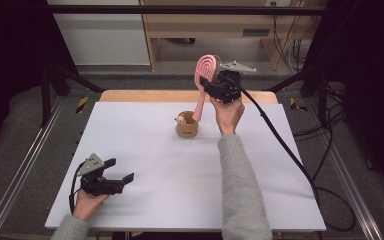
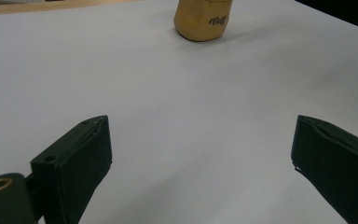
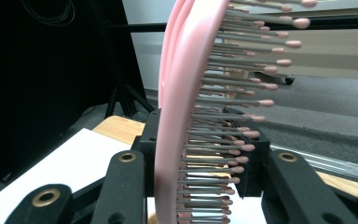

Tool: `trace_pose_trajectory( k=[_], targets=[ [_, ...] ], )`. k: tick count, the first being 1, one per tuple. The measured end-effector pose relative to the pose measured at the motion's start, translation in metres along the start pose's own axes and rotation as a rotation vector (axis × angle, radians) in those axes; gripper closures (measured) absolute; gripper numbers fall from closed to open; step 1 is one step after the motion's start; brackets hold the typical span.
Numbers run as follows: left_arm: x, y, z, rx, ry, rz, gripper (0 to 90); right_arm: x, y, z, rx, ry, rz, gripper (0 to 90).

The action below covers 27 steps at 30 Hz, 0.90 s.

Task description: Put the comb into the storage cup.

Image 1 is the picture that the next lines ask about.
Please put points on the black horizontal frame bar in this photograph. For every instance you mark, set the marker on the black horizontal frame bar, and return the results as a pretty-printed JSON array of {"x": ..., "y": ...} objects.
[{"x": 146, "y": 9}]

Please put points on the black curtain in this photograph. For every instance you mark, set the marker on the black curtain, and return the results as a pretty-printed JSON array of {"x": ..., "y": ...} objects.
[
  {"x": 373, "y": 83},
  {"x": 10, "y": 66}
]

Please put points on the aluminium floor rail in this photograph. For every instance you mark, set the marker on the aluminium floor rail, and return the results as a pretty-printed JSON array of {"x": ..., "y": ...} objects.
[
  {"x": 346, "y": 180},
  {"x": 23, "y": 166}
]

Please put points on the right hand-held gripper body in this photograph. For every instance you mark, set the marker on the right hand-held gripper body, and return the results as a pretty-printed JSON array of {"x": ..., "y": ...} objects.
[{"x": 226, "y": 88}]

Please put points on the light wooden desk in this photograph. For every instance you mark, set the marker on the light wooden desk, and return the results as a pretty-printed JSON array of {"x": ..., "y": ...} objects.
[{"x": 180, "y": 23}]

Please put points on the person's right hand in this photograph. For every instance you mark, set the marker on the person's right hand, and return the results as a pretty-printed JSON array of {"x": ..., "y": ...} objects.
[{"x": 228, "y": 115}]

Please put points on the white table board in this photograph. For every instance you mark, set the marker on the white table board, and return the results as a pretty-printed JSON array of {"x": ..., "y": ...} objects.
[{"x": 146, "y": 160}]

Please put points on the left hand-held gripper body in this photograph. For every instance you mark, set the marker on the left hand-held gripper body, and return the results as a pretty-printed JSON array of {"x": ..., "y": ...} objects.
[{"x": 101, "y": 186}]

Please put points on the pink hairbrush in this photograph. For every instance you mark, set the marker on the pink hairbrush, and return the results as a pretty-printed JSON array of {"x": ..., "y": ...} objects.
[{"x": 205, "y": 68}]

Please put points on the person's left hand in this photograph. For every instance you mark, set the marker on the person's left hand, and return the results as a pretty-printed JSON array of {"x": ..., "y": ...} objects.
[{"x": 86, "y": 205}]

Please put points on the black frame strut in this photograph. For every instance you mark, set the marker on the black frame strut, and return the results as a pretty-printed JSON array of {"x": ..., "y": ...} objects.
[
  {"x": 46, "y": 93},
  {"x": 321, "y": 90}
]

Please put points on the white cabinet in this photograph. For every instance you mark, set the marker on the white cabinet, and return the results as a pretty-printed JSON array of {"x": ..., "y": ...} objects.
[{"x": 103, "y": 36}]

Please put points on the wooden table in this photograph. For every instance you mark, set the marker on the wooden table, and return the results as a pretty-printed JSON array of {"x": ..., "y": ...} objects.
[{"x": 146, "y": 96}]

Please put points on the brown cup with animal figure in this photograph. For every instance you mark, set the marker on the brown cup with animal figure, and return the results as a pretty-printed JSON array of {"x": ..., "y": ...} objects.
[{"x": 187, "y": 130}]

